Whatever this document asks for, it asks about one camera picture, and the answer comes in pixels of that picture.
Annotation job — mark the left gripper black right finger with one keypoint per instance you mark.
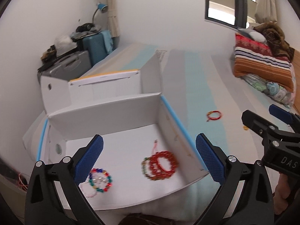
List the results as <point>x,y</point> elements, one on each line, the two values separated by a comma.
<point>245,193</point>

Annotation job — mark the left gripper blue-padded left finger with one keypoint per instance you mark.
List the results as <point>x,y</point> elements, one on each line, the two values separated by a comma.
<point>43,205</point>

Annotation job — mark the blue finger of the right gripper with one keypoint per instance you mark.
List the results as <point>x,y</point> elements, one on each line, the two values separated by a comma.
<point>258,125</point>
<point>289,118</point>

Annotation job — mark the person's right hand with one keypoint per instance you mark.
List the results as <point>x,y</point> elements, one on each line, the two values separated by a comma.
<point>282,192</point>

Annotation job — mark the floral quilt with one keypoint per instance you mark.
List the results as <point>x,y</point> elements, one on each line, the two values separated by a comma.
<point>274,90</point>

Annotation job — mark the wooden headboard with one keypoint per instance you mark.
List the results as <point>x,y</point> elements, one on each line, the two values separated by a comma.
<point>296,66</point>

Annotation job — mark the striped red orange pillow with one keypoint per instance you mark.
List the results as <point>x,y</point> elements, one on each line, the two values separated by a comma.
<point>251,57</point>

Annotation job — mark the striped bed sheet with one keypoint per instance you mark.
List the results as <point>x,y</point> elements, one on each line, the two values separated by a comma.
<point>207,98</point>

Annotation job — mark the brown fuzzy blanket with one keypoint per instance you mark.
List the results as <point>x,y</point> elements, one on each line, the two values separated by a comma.
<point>275,38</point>

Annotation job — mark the grey pillow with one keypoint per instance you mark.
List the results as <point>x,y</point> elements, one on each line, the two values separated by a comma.
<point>252,34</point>

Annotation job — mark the white blue cardboard box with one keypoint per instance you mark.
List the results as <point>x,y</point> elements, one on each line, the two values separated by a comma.
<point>127,108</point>

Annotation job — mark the beige curtain right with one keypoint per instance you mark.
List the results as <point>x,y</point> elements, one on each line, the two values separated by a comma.
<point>266,11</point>

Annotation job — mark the beige curtain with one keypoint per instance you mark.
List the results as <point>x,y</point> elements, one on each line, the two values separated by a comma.
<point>113,22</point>
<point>266,11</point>

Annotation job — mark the dark framed window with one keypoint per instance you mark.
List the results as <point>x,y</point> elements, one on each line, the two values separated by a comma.
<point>232,13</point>

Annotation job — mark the grey suitcase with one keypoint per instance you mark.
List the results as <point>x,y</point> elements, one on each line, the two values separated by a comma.
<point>69,67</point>

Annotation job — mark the white plastic bag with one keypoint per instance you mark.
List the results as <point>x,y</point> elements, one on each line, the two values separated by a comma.
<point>63,45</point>

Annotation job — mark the teal suitcase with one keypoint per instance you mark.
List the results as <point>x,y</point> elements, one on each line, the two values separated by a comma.
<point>99,46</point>

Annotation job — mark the dark clothes pile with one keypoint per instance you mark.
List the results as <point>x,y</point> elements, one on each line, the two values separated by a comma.
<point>85,30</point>

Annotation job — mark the blue desk lamp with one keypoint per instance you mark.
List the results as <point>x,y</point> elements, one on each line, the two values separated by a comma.
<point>102,8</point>

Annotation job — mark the beige curtain left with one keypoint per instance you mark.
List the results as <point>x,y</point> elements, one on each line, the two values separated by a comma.
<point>113,22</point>

